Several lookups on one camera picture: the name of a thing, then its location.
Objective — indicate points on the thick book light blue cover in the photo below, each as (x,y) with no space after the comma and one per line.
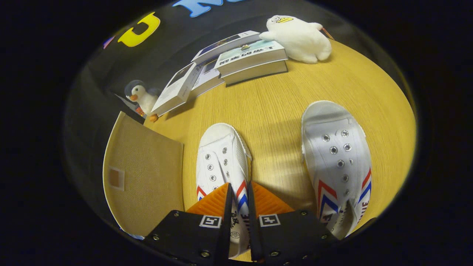
(251,57)

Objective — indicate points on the white canvas shoe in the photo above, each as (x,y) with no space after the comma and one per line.
(221,147)
(332,162)

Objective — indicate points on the white duck plush toy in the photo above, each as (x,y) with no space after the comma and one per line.
(299,40)

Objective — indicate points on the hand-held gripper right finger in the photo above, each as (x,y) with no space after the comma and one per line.
(252,221)

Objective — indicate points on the beige fabric storage box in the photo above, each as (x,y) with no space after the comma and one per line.
(147,177)

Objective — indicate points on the thin white text book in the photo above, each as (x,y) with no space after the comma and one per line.
(207,79)

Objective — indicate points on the grey penguin plush toy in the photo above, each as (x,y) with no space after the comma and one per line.
(142,98)

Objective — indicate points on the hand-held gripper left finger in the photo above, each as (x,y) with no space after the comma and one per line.
(228,221)

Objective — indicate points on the book with dark blue cover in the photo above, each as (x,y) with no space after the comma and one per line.
(225,44)

